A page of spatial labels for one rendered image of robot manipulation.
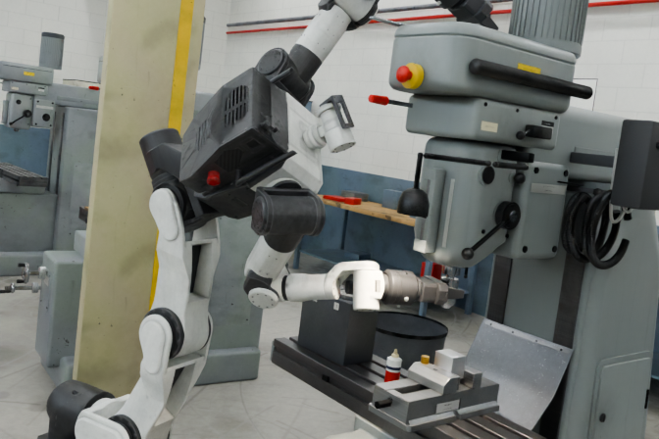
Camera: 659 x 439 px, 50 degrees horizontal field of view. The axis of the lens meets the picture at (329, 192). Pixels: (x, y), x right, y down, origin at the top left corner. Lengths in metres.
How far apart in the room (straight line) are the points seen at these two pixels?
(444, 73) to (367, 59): 7.13
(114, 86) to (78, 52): 7.62
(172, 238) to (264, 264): 0.29
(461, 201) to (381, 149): 6.61
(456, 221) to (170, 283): 0.78
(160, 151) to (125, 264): 1.37
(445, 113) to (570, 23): 0.45
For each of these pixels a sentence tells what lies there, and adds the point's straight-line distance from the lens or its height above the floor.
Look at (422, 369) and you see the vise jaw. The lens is 1.86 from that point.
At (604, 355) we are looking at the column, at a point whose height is 1.08.
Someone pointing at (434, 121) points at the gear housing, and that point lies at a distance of 1.76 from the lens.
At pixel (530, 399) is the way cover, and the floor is 0.94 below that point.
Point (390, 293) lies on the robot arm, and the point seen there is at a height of 1.23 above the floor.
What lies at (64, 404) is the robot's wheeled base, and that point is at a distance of 2.30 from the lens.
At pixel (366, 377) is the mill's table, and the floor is 0.93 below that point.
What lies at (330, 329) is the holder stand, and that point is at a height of 1.02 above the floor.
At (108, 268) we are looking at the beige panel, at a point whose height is 0.91.
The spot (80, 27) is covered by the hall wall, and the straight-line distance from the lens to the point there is 10.77.
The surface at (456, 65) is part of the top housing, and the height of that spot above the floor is 1.79.
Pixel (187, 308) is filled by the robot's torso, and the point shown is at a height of 1.10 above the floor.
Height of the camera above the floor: 1.60
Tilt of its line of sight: 5 degrees down
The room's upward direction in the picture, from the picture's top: 7 degrees clockwise
